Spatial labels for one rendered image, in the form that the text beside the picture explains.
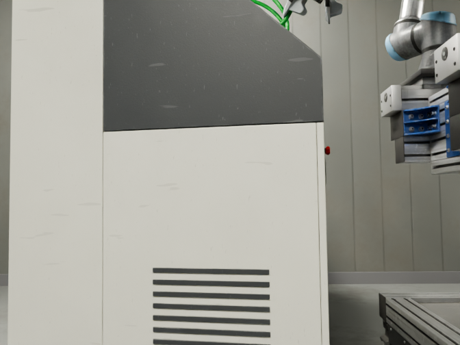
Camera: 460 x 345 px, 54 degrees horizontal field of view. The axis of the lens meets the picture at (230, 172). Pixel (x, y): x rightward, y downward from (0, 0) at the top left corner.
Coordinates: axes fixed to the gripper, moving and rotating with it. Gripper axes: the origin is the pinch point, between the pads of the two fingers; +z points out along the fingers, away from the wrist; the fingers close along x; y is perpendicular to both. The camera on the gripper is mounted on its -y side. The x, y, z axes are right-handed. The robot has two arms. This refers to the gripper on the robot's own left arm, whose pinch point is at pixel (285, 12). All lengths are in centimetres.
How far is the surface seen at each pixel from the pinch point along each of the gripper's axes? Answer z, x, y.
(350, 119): 39, 178, 27
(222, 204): 43, -51, 32
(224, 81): 19.8, -43.3, 11.2
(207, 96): 25, -45, 10
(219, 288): 58, -55, 45
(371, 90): 15, 188, 25
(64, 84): 47, -53, -23
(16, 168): 72, -61, -19
